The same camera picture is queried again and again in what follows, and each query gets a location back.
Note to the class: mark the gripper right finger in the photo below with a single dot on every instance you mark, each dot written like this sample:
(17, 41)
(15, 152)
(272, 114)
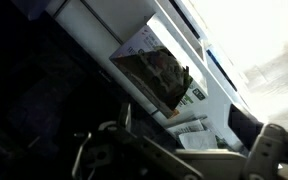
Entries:
(270, 150)

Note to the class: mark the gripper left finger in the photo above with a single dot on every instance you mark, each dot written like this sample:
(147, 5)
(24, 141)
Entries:
(130, 150)

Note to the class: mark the printed paper booklet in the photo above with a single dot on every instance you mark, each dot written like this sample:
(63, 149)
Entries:
(184, 126)

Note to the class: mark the white cardboard box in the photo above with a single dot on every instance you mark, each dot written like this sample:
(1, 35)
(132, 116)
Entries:
(134, 43)

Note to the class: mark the dark blue flat box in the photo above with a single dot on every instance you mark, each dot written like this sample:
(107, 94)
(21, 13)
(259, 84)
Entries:
(30, 6)

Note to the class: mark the white packet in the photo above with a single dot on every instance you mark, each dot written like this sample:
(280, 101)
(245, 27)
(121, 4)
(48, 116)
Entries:
(197, 140)

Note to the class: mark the white TV cabinet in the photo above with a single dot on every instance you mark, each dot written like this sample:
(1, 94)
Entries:
(94, 30)

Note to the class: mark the black flat screen TV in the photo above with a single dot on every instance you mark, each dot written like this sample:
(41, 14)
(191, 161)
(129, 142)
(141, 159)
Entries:
(34, 83)

